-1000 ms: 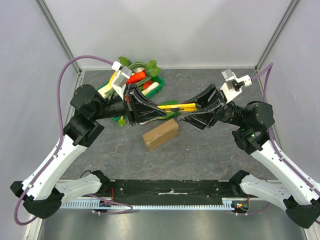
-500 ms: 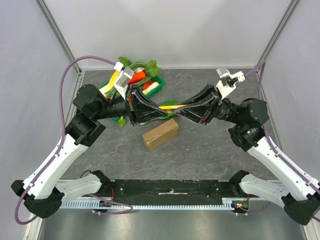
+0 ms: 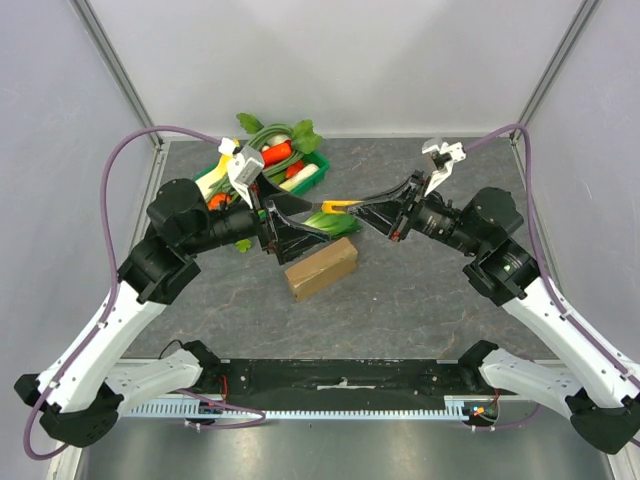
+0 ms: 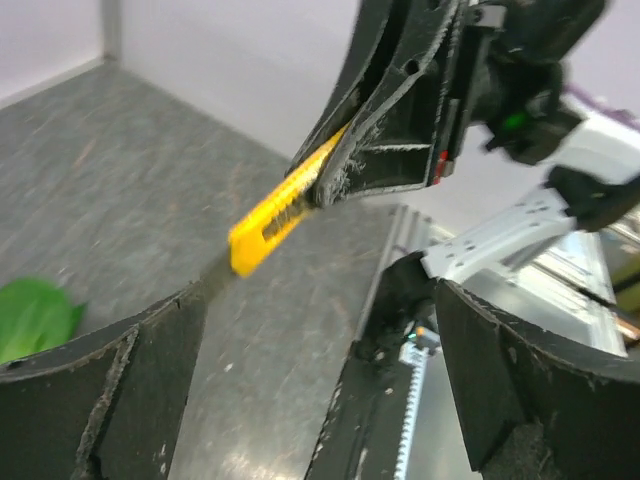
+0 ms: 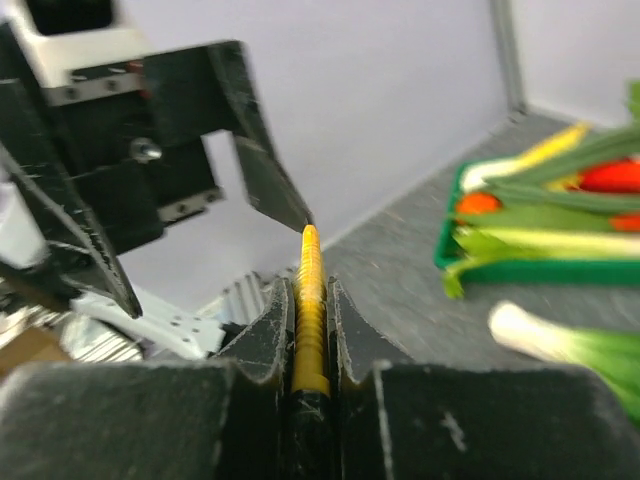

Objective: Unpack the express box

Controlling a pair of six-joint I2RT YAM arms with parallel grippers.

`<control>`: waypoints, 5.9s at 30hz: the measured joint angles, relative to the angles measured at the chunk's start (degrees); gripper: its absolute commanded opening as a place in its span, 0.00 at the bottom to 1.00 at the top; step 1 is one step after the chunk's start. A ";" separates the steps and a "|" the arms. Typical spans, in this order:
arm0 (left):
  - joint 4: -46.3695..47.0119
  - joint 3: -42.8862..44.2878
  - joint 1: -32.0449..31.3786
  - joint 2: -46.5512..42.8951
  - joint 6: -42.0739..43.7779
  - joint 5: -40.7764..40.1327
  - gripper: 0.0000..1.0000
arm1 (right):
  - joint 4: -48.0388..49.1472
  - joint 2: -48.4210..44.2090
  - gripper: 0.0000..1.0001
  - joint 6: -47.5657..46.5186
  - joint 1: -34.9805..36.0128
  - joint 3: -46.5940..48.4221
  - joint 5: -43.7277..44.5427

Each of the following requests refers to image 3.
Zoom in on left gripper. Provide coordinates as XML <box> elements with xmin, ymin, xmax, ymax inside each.
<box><xmin>183</xmin><ymin>172</ymin><xmax>331</xmax><ymax>263</ymax></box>

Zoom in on yellow utility knife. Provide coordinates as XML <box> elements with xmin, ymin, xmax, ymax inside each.
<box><xmin>311</xmin><ymin>200</ymin><xmax>361</xmax><ymax>215</ymax></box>

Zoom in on brown cardboard express box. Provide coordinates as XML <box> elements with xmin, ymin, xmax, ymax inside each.
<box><xmin>285</xmin><ymin>238</ymin><xmax>358</xmax><ymax>302</ymax></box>

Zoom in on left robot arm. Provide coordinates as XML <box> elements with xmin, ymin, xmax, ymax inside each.
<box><xmin>14</xmin><ymin>177</ymin><xmax>330</xmax><ymax>448</ymax></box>

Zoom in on green bok choy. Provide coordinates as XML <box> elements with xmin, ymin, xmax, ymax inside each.
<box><xmin>303</xmin><ymin>212</ymin><xmax>362</xmax><ymax>243</ymax></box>

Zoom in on green white leek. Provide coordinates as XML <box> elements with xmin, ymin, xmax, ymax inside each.
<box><xmin>235</xmin><ymin>239</ymin><xmax>252</xmax><ymax>254</ymax></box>

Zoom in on green plastic vegetable tray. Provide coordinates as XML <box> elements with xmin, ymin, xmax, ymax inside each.
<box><xmin>194</xmin><ymin>152</ymin><xmax>330</xmax><ymax>199</ymax></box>

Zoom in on red chili pepper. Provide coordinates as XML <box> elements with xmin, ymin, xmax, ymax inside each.
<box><xmin>261</xmin><ymin>141</ymin><xmax>293</xmax><ymax>168</ymax></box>

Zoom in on small orange pumpkin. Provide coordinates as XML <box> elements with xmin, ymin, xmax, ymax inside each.
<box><xmin>207</xmin><ymin>193</ymin><xmax>233</xmax><ymax>211</ymax></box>

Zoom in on green long beans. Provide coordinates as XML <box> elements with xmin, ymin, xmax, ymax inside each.
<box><xmin>197</xmin><ymin>114</ymin><xmax>322</xmax><ymax>196</ymax></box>

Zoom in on green leafy vegetable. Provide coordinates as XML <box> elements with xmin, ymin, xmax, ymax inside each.
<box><xmin>236</xmin><ymin>112</ymin><xmax>323</xmax><ymax>154</ymax></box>

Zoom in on white daikon stalk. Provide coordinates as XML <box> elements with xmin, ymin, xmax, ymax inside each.
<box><xmin>195</xmin><ymin>163</ymin><xmax>226</xmax><ymax>201</ymax></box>

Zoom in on yellow corn cob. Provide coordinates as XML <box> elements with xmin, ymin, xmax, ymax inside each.
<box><xmin>216</xmin><ymin>138</ymin><xmax>240</xmax><ymax>173</ymax></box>

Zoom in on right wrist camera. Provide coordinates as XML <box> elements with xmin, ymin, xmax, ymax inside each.
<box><xmin>421</xmin><ymin>138</ymin><xmax>466</xmax><ymax>197</ymax></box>

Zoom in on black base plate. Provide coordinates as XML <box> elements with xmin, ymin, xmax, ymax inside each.
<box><xmin>192</xmin><ymin>359</ymin><xmax>494</xmax><ymax>412</ymax></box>

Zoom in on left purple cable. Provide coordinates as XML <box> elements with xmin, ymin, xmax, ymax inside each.
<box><xmin>23</xmin><ymin>124</ymin><xmax>269</xmax><ymax>460</ymax></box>

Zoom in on purple cable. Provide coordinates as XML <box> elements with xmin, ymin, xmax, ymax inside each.
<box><xmin>23</xmin><ymin>124</ymin><xmax>269</xmax><ymax>460</ymax></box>
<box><xmin>464</xmin><ymin>123</ymin><xmax>640</xmax><ymax>446</ymax></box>

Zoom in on grey cable duct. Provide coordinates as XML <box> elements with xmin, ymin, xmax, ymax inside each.
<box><xmin>125</xmin><ymin>395</ymin><xmax>469</xmax><ymax>421</ymax></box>

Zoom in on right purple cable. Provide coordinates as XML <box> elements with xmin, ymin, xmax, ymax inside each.
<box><xmin>464</xmin><ymin>123</ymin><xmax>640</xmax><ymax>446</ymax></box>

